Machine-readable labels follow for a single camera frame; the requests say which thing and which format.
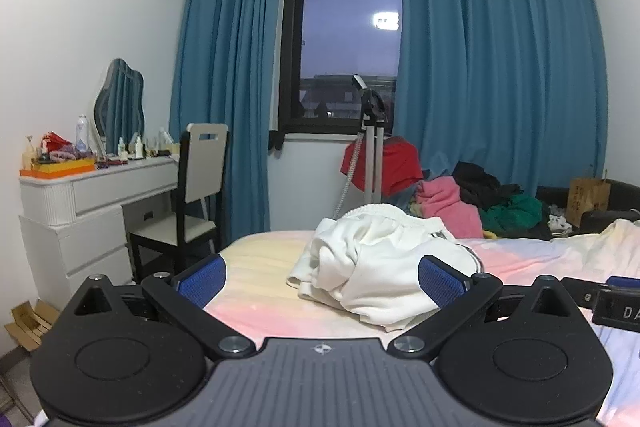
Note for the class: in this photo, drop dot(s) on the black and white chair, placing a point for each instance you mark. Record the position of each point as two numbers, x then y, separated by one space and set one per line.
200 167

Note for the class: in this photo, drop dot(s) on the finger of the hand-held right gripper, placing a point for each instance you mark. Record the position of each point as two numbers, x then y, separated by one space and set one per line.
580 289
625 281

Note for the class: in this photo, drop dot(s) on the black bed frame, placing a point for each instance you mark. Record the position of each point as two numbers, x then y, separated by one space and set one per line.
622 202

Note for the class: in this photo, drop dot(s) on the orange flat box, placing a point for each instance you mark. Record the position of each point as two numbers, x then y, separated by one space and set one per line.
57 169

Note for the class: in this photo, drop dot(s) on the pastel rainbow blanket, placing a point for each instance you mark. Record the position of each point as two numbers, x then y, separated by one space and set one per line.
530 257

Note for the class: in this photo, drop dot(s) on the clear glass bottle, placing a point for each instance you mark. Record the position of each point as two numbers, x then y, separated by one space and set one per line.
165 142

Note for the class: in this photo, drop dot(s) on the red cloth item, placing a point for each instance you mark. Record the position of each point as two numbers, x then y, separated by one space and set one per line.
57 141

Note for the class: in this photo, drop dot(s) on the white printed cloth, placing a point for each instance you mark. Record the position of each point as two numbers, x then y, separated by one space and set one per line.
558 223

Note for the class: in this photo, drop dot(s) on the small cosmetic bottle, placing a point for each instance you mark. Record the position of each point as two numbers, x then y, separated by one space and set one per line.
138 148
121 149

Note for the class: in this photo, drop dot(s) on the dark framed window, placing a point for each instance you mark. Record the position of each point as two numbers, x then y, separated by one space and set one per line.
340 32

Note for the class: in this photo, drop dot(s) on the cardboard pieces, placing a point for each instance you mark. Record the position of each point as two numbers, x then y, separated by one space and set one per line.
30 322

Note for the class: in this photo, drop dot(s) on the brown cardboard box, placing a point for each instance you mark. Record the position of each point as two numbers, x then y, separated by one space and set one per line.
590 199

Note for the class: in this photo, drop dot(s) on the white dressing table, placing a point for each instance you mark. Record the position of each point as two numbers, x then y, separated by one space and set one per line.
100 202

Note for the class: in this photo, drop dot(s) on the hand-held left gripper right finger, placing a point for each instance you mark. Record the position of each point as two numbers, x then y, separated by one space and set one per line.
441 281

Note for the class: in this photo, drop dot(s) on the wavy white framed mirror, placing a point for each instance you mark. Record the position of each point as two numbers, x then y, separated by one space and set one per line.
120 107

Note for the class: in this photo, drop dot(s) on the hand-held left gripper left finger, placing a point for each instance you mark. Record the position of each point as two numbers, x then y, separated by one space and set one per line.
202 281

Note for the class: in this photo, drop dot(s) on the blue curtain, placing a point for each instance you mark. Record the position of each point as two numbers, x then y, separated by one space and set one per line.
500 57
225 82

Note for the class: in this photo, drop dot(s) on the white garment steamer stand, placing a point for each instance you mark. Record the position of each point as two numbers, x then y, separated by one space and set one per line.
371 142

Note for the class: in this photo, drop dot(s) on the pink garment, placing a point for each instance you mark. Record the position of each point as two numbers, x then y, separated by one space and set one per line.
445 202

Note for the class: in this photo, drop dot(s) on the red garment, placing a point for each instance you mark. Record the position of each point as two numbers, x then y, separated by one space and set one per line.
395 162

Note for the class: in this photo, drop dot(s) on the black garment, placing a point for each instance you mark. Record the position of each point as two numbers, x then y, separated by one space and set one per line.
480 184

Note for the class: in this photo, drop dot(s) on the green garment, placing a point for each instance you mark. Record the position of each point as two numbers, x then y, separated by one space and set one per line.
515 214

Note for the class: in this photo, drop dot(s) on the white hoodie garment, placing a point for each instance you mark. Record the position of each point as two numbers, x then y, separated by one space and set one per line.
370 257

